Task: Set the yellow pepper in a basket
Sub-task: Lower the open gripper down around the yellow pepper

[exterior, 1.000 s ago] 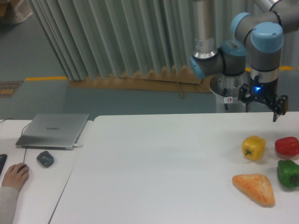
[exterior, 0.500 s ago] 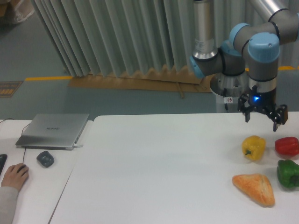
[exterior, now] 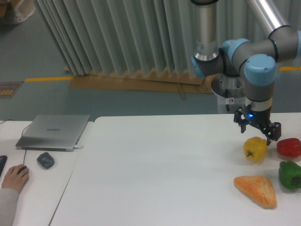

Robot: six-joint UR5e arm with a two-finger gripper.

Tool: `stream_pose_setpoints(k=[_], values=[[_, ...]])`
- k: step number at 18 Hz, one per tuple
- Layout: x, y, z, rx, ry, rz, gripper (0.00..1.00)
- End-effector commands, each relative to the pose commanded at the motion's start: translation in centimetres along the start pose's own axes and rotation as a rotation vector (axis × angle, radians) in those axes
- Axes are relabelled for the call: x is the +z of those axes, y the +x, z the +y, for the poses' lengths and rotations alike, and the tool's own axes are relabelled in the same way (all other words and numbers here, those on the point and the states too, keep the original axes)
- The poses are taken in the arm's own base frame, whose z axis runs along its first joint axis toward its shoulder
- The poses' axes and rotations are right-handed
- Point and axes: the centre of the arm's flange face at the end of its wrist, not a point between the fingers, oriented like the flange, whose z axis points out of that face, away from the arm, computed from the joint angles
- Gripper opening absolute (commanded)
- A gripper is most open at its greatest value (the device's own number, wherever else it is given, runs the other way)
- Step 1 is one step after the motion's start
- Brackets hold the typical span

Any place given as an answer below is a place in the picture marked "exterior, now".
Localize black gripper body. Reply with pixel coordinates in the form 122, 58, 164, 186
234, 105, 271, 130

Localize yellow bell pepper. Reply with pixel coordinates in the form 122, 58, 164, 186
243, 137, 267, 162

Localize black computer mouse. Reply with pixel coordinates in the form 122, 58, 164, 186
17, 165, 29, 178

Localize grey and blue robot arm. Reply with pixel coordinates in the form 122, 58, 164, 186
191, 0, 301, 144

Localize grey sleeved forearm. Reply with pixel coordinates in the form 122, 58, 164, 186
0, 188, 19, 226

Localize red bell pepper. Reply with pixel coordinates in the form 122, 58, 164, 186
277, 138, 301, 158

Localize green bell pepper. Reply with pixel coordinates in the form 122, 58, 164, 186
279, 161, 301, 190

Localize person's bare hand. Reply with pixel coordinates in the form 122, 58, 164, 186
1, 164, 30, 193

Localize triangular bread loaf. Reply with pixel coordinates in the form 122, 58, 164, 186
233, 175, 277, 209

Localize flat brown cardboard sheet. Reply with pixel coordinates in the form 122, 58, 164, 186
69, 68, 216, 99

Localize grey-green pleated curtain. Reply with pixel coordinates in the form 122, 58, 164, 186
34, 0, 301, 82

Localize silver closed laptop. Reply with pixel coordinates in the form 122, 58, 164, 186
16, 114, 90, 151

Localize small dark grey gadget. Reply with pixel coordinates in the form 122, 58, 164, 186
37, 152, 55, 170

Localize black keyboard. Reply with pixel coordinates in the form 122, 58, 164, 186
0, 155, 8, 176

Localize clear plastic bag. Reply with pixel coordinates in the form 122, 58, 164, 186
9, 0, 36, 24

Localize brown cardboard box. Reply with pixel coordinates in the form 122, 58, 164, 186
0, 0, 11, 18

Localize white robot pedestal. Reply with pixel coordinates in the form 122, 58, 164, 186
211, 73, 245, 114

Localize black mouse cable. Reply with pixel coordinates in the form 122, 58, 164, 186
0, 119, 31, 168

